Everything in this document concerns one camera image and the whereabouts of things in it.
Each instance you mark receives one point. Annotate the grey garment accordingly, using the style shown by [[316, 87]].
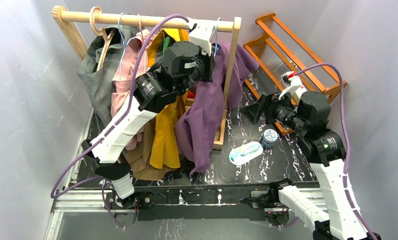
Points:
[[98, 82]]

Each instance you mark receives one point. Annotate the white blister pack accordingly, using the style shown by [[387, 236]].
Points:
[[245, 153]]

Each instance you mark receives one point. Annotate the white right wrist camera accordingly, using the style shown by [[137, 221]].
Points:
[[292, 85]]

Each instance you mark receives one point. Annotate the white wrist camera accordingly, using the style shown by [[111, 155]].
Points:
[[292, 85], [200, 33]]

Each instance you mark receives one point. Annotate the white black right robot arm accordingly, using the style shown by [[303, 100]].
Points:
[[326, 154]]

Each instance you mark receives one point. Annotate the green plastic hanger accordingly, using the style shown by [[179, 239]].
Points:
[[166, 44]]

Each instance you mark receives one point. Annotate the orange wooden shoe rack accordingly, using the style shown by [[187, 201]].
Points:
[[279, 50]]

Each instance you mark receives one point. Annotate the wooden clothes rack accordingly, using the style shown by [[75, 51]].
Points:
[[66, 21]]

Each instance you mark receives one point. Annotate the light blue wire hanger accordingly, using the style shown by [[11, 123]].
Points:
[[216, 44]]

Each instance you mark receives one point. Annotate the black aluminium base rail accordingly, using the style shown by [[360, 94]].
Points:
[[166, 212]]

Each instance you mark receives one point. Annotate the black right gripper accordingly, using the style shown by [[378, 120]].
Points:
[[267, 103]]

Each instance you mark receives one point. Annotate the pink wire hanger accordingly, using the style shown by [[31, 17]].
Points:
[[140, 27]]

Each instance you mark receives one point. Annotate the blue patterned round tin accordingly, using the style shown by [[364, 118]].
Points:
[[268, 138]]

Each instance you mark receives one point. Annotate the brown garment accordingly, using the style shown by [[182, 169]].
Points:
[[139, 157]]

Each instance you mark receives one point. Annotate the yellow pleated skirt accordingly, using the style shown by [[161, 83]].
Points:
[[165, 148]]

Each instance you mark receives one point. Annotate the purple skirt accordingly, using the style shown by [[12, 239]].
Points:
[[196, 129]]

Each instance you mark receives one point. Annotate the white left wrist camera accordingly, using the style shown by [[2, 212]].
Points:
[[200, 33]]

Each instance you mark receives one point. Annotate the blue wire hanger left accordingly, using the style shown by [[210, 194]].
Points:
[[124, 45]]

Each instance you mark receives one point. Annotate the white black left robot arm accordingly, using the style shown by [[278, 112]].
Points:
[[183, 65]]

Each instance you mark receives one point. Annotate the red plastic bin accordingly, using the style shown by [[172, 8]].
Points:
[[190, 95]]

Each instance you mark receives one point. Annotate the pink garment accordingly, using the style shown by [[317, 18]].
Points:
[[123, 87]]

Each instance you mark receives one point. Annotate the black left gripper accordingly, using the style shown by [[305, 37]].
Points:
[[209, 66]]

